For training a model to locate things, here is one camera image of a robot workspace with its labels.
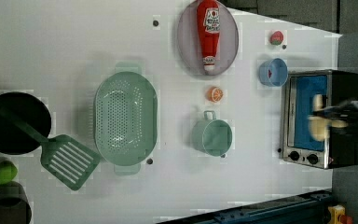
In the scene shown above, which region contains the dark grey cup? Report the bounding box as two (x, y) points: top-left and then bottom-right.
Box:
(0, 181), (32, 224)

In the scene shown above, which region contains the red ketchup bottle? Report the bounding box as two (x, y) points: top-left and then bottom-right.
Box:
(197, 0), (220, 72)

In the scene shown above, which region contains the orange half toy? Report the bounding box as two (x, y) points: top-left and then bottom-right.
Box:
(207, 87), (224, 103)

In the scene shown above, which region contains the peeled toy banana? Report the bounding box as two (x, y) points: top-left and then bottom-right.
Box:
(308, 94), (348, 142)

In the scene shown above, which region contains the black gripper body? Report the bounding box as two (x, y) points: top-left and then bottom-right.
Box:
(329, 101), (358, 139)

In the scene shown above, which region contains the strawberry toy on table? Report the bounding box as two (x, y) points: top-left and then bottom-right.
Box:
(269, 31), (284, 46)

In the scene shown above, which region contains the green mug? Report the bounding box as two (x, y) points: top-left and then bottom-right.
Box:
(191, 110), (233, 157)

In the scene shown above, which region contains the green slotted spatula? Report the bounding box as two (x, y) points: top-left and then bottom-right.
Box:
(0, 106), (101, 190)

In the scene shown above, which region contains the black round pot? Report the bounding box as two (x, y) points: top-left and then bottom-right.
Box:
(0, 91), (52, 156)

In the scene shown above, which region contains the blue bowl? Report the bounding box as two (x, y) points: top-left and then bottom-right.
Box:
(258, 58), (288, 87)

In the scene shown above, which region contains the grey round plate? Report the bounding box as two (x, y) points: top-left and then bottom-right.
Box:
(176, 0), (239, 76)

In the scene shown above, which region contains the green lime toy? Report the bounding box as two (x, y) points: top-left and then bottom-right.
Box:
(0, 161), (18, 185)

